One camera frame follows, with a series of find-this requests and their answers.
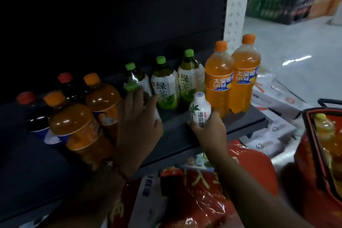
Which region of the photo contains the person's left hand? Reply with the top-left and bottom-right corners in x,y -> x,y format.
106,88 -> 164,180

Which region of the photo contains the person's right hand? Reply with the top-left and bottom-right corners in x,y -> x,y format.
187,111 -> 231,164

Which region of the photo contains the white palm print bottle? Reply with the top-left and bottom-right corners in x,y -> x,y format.
189,91 -> 212,129

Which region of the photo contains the dark grey metal shelf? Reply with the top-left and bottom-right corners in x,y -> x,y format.
0,0 -> 269,226

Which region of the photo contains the large red-capped cola bottle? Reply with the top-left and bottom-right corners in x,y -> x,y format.
57,72 -> 90,105
16,91 -> 62,145

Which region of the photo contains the person's right forearm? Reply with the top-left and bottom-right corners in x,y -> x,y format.
207,153 -> 308,228

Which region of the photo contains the person's left forearm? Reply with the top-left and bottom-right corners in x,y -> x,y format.
40,166 -> 126,228

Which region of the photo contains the red plastic snack bag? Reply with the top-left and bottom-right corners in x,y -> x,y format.
159,139 -> 280,228

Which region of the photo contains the red shopping basket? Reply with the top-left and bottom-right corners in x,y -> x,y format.
294,99 -> 342,228

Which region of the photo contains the white perforated end panel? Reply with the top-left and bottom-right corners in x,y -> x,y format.
223,0 -> 249,55

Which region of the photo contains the colourful ring candy pack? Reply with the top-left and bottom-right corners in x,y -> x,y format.
184,153 -> 214,170

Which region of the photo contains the beaded wrist bracelet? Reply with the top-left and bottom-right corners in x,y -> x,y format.
104,158 -> 130,183

